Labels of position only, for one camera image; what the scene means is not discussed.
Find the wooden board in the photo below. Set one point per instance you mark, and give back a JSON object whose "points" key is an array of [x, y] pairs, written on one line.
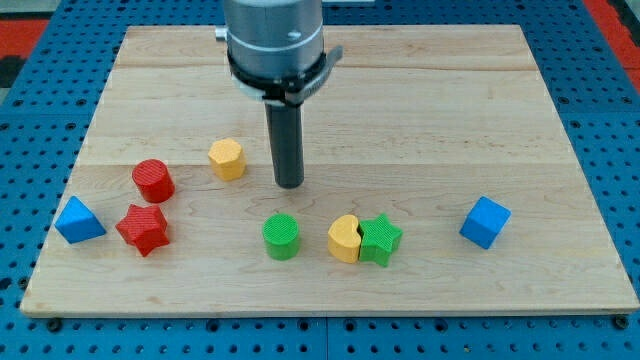
{"points": [[417, 122]]}

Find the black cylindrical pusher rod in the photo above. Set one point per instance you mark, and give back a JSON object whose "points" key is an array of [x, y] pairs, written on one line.
{"points": [[284, 125]]}

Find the blue cube block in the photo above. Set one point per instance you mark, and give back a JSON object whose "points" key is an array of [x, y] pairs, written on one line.
{"points": [[484, 222]]}

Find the green star block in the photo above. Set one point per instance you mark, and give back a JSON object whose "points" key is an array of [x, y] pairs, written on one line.
{"points": [[380, 239]]}

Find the yellow hexagon block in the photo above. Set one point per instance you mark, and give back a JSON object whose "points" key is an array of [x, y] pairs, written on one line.
{"points": [[227, 159]]}

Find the red star block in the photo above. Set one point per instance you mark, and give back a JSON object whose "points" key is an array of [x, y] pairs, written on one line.
{"points": [[145, 228]]}

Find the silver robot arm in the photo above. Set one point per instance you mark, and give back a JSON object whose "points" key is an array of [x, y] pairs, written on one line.
{"points": [[274, 38]]}

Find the green cylinder block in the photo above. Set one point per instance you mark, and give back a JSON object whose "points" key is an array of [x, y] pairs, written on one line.
{"points": [[281, 236]]}

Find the red cylinder block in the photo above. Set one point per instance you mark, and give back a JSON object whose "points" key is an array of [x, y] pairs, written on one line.
{"points": [[153, 181]]}

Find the yellow heart block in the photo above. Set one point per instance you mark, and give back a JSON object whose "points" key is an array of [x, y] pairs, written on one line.
{"points": [[344, 239]]}

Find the blue triangle block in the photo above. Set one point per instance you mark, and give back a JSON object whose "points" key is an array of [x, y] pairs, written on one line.
{"points": [[77, 223]]}

